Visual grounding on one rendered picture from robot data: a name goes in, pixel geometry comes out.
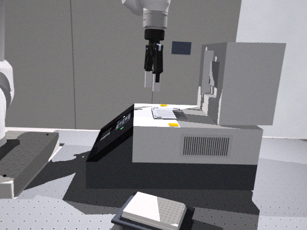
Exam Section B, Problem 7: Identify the white benchtop lab instrument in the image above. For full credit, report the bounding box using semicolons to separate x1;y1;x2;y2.
86;42;286;191

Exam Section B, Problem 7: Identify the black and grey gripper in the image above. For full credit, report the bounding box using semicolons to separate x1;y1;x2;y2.
144;29;165;92

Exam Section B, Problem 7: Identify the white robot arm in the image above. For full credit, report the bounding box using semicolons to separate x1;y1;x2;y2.
0;0;170;161

